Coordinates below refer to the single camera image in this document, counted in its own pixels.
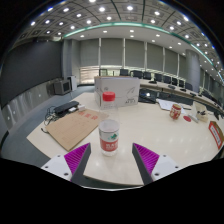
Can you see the grey boxy monitor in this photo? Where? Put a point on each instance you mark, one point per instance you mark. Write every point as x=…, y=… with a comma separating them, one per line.
x=62, y=86

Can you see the long curved conference desk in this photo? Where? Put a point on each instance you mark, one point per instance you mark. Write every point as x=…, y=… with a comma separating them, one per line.
x=186, y=91

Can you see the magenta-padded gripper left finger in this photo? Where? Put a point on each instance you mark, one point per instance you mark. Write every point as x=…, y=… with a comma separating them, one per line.
x=75, y=159

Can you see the group of black office chairs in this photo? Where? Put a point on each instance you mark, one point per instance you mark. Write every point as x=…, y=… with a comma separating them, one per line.
x=160, y=77

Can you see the red and cream mug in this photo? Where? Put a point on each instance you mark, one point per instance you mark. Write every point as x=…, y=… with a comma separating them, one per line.
x=175, y=112

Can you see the group of ceiling lights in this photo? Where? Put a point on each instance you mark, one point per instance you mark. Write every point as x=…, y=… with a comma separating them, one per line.
x=106, y=18

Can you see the white printed paper sheet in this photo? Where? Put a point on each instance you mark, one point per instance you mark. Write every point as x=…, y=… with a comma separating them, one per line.
x=165, y=105

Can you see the black flat electronic box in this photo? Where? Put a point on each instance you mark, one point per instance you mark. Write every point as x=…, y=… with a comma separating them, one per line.
x=66, y=107

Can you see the white remote control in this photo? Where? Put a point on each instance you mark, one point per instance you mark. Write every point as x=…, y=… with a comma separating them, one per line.
x=193, y=118

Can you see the flat brown cardboard sheet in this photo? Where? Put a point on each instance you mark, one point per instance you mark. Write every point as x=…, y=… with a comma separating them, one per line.
x=73, y=128

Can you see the white cardboard box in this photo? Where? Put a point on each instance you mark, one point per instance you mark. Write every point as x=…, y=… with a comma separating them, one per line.
x=126, y=89

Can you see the white desk organizer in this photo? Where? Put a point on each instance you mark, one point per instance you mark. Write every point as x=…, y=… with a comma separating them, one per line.
x=201, y=111

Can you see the open brown cardboard box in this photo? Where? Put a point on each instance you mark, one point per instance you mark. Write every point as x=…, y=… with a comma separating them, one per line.
x=216, y=133

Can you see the clear red-capped water bottle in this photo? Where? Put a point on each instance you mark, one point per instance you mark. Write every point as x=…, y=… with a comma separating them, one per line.
x=109, y=133

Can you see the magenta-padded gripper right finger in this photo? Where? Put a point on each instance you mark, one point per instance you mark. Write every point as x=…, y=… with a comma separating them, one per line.
x=148, y=159

